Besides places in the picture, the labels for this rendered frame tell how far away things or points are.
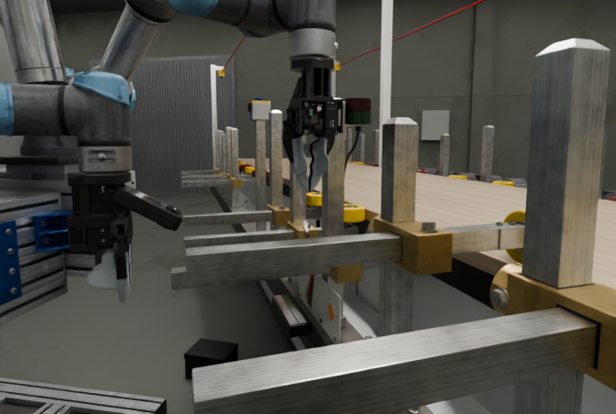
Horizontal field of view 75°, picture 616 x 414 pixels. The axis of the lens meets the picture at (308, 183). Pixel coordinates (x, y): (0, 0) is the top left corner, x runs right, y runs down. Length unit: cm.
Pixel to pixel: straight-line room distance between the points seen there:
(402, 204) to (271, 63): 741
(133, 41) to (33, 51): 37
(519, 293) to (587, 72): 18
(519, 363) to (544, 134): 17
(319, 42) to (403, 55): 701
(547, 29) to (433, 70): 191
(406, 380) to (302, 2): 54
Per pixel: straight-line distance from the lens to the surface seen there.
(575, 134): 35
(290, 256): 47
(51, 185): 122
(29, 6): 85
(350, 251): 49
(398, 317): 60
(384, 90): 262
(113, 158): 67
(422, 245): 50
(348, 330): 86
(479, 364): 28
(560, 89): 36
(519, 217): 66
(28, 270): 116
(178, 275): 72
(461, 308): 83
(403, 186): 56
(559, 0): 832
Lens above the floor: 108
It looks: 6 degrees down
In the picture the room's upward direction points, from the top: straight up
